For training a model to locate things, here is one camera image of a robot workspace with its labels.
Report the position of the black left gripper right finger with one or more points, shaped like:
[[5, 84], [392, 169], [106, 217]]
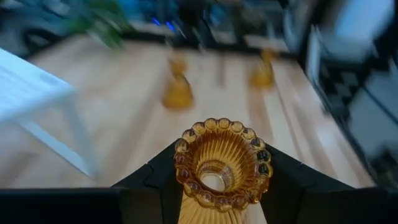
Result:
[[311, 205]]

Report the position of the green potted plant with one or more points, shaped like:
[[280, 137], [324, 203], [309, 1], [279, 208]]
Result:
[[102, 25]]

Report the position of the white perforated metal shelf riser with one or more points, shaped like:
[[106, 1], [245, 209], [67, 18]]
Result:
[[25, 90]]

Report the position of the computer tower with blue lights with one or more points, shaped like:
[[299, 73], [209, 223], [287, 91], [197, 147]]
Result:
[[169, 26]]

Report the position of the amber ribbed glass candle holder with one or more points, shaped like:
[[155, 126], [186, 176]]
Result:
[[178, 96], [217, 140], [262, 76]]

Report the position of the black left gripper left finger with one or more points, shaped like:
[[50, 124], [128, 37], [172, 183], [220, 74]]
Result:
[[93, 205]]

